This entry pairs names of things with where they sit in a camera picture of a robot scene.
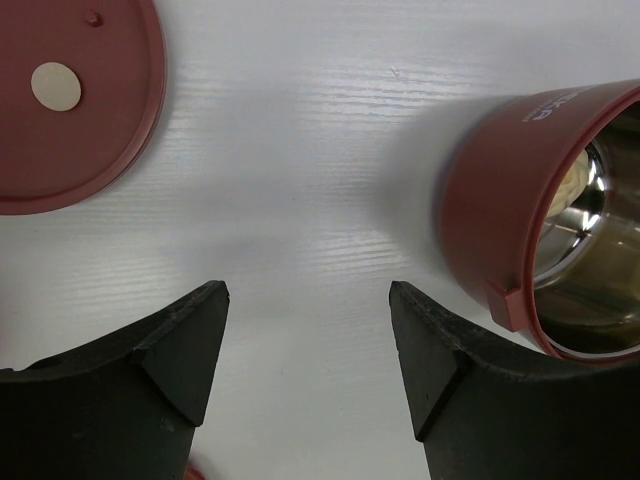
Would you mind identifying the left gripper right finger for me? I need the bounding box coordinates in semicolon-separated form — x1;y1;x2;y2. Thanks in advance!
389;281;639;479

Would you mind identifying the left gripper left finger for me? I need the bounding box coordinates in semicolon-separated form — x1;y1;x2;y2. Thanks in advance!
1;281;229;479

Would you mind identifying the red steel lunch bowl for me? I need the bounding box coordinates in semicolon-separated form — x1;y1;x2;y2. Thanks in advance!
437;79;639;364

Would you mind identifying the toy bun back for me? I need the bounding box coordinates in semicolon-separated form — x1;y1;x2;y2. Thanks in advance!
546;150;590;218

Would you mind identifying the red lid near front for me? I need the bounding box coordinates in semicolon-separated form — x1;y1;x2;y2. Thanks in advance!
1;0;167;215

